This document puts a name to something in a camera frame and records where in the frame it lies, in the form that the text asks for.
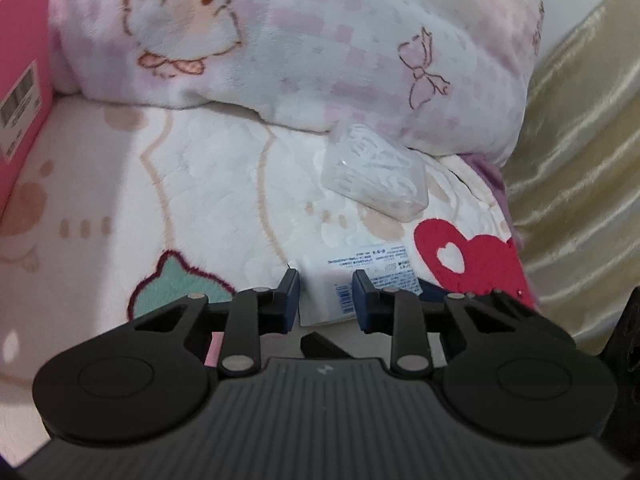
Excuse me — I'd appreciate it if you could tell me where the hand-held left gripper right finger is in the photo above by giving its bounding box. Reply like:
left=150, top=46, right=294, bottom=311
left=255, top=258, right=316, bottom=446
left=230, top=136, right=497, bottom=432
left=351, top=269, right=532, bottom=377

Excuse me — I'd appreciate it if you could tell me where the white paper packet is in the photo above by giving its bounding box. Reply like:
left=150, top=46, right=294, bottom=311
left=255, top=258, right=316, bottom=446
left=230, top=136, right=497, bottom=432
left=299, top=246, right=426, bottom=328

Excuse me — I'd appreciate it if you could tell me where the printed bear blanket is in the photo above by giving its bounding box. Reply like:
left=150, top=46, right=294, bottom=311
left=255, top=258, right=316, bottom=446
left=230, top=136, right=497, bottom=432
left=0, top=92, right=538, bottom=411

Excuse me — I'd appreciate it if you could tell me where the pink checked pillow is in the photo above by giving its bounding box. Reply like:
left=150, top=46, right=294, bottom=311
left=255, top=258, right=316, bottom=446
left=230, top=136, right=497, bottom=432
left=47, top=0, right=546, bottom=168

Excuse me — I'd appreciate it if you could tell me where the gold satin cloth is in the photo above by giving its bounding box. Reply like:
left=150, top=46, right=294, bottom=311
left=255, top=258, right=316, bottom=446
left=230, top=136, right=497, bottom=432
left=502, top=0, right=640, bottom=356

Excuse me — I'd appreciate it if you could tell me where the pink cardboard box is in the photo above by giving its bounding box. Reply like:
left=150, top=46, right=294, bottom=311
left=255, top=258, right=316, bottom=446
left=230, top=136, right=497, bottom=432
left=0, top=0, right=55, bottom=216

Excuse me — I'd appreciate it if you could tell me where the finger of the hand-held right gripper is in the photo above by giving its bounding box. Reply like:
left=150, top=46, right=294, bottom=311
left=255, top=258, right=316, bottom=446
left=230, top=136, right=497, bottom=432
left=299, top=331, right=353, bottom=360
left=479, top=288, right=577, bottom=349

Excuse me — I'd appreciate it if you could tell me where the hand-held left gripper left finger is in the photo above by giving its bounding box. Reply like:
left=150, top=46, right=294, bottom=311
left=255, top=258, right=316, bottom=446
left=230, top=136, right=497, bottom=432
left=134, top=269, right=302, bottom=379

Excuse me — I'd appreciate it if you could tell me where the clear plastic packet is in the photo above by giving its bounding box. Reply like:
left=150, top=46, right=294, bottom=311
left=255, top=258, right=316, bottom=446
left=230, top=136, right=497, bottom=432
left=320, top=122, right=430, bottom=221

